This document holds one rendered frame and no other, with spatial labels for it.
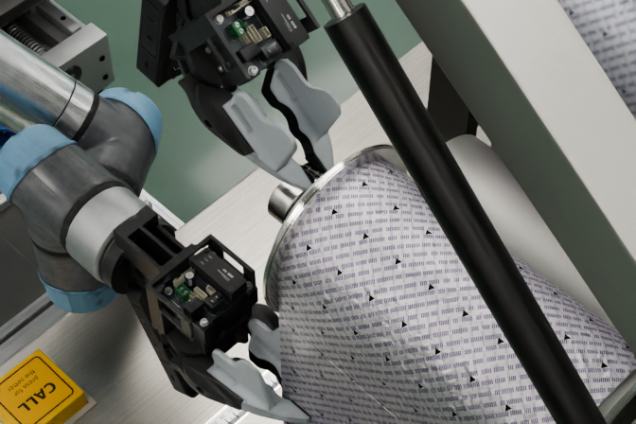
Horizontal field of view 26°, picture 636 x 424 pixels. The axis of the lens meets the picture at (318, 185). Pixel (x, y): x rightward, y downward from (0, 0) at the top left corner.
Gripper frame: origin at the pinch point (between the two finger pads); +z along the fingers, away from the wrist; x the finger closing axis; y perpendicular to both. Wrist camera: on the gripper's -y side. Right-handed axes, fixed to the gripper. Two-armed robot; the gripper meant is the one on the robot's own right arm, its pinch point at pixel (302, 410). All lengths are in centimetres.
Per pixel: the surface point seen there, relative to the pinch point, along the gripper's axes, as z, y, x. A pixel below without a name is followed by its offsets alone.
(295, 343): -0.3, 10.1, -0.2
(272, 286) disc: -2.0, 16.3, -0.7
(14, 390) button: -27.3, -16.5, -11.0
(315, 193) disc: -2.0, 22.8, 3.7
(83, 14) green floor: -143, -109, 76
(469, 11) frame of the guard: 22, 69, -14
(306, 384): 0.8, 5.3, -0.3
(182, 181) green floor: -95, -109, 61
